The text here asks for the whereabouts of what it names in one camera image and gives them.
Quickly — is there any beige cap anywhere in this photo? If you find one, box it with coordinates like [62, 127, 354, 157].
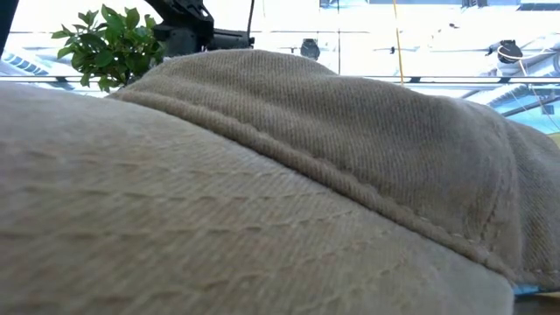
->
[0, 48, 560, 315]

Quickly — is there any green leafy plant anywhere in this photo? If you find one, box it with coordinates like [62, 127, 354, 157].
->
[51, 3, 167, 94]

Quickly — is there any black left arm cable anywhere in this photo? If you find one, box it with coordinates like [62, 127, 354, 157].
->
[246, 0, 256, 40]

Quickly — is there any black ceiling cable reel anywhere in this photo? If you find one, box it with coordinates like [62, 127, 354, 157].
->
[496, 38, 524, 66]
[299, 38, 321, 61]

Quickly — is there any yellow cable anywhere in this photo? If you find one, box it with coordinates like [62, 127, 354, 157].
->
[392, 0, 405, 87]

